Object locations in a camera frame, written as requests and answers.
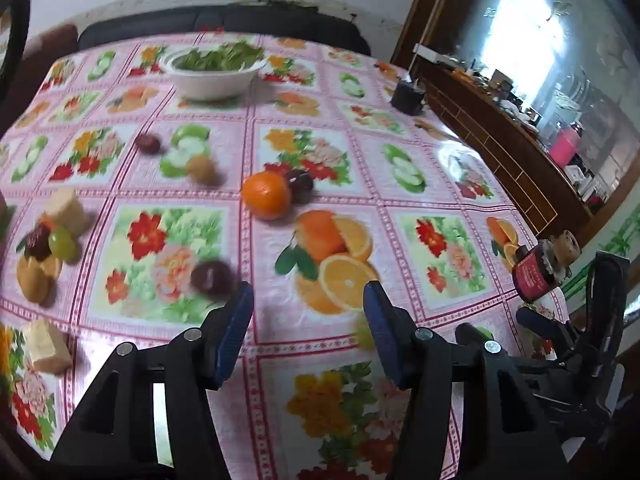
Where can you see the wooden cabinet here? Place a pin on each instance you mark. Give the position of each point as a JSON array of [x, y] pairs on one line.
[[500, 150]]

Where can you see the yellow-tan round fruit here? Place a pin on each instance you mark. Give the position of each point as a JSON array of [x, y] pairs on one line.
[[32, 280]]

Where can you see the green leafy vegetables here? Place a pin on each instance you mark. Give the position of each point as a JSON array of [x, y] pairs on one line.
[[220, 57]]

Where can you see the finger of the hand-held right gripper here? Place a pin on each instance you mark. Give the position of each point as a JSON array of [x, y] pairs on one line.
[[540, 319], [469, 335]]

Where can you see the dark red plum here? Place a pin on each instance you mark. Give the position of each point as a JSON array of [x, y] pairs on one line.
[[148, 143], [211, 278]]

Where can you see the dark red date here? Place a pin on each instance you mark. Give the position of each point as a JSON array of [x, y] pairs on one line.
[[37, 242]]

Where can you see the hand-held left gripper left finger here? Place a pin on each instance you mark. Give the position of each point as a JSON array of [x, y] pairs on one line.
[[235, 330]]

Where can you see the white bowl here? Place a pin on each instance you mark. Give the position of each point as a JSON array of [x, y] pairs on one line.
[[210, 85]]

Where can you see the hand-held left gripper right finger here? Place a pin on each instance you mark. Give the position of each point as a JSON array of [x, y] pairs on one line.
[[382, 330]]

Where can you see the pink floral fruit-print tablecloth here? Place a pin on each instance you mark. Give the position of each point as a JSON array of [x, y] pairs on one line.
[[150, 110]]

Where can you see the black cup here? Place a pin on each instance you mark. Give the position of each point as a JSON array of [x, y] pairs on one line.
[[407, 96]]

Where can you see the pink container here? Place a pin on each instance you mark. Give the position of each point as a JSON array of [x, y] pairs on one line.
[[565, 146]]

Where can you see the tan spool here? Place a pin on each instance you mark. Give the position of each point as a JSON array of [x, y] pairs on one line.
[[567, 250]]

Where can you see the dark red labelled bottle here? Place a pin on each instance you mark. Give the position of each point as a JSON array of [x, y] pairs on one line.
[[536, 272]]

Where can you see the orange with green leaf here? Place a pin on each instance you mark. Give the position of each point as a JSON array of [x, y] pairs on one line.
[[265, 196]]

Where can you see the dark purple plum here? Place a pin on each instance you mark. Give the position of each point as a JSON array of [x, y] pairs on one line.
[[302, 182]]

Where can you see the pale banana piece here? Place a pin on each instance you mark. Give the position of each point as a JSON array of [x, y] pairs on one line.
[[65, 208], [47, 346]]

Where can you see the small tan longan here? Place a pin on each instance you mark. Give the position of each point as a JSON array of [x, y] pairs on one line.
[[201, 169]]

